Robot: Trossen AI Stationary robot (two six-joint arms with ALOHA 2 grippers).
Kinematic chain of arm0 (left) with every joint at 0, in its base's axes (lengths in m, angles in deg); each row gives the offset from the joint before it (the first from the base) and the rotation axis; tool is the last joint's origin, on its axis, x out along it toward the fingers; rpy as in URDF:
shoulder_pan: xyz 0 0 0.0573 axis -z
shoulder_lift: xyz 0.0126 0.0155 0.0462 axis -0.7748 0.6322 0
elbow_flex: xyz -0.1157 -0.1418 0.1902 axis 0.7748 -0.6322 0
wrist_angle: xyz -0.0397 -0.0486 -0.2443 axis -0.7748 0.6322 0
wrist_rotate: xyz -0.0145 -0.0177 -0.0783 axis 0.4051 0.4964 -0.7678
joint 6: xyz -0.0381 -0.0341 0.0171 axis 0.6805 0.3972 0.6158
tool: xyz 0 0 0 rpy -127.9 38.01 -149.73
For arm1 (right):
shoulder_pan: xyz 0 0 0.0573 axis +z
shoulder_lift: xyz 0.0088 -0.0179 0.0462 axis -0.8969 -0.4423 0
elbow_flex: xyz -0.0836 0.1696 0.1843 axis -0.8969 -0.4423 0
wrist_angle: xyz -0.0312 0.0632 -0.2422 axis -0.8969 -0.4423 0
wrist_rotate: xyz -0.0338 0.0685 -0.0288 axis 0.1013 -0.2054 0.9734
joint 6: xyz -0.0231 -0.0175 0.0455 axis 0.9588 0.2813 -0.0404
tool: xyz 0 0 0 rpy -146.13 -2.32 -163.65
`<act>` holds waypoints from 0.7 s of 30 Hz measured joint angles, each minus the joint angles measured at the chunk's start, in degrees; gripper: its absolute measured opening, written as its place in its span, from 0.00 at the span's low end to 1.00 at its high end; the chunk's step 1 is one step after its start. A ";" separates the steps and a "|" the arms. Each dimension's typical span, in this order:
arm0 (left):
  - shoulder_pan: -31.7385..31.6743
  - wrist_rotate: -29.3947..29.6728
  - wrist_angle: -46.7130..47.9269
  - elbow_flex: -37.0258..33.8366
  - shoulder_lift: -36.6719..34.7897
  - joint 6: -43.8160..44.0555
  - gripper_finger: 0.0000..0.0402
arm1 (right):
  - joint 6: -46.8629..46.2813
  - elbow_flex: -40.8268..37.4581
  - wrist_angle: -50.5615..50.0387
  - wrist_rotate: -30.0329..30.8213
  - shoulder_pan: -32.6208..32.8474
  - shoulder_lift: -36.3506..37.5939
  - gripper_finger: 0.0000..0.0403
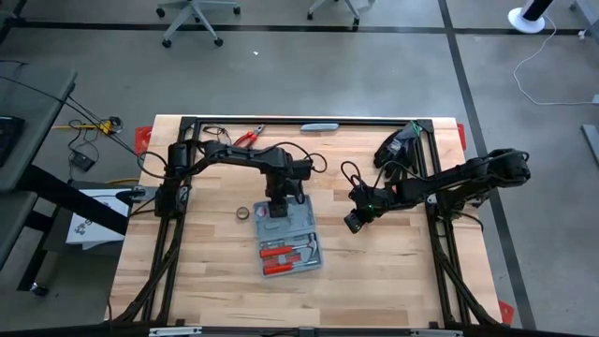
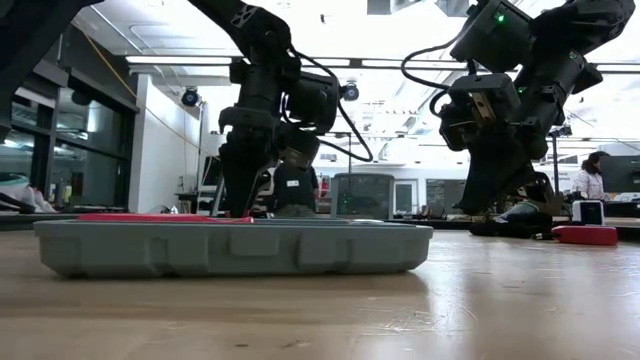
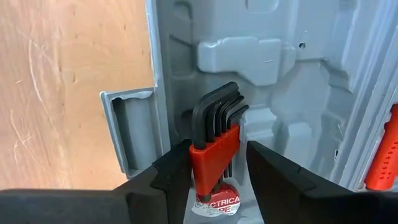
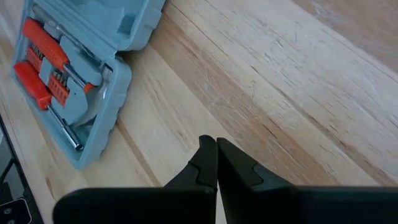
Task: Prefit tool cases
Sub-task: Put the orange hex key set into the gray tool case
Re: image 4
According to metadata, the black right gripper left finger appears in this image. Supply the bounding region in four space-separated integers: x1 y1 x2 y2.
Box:
52 134 218 224

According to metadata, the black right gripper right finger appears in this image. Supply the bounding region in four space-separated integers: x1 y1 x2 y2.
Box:
216 136 398 224

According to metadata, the grey plastic tool case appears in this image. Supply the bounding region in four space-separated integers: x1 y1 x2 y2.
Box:
11 0 167 170

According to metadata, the red bit holder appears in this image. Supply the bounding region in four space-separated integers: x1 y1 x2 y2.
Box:
25 46 44 72
48 72 70 106

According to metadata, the red-handled screwdriver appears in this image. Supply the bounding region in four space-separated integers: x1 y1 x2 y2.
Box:
22 17 113 94
12 61 85 152

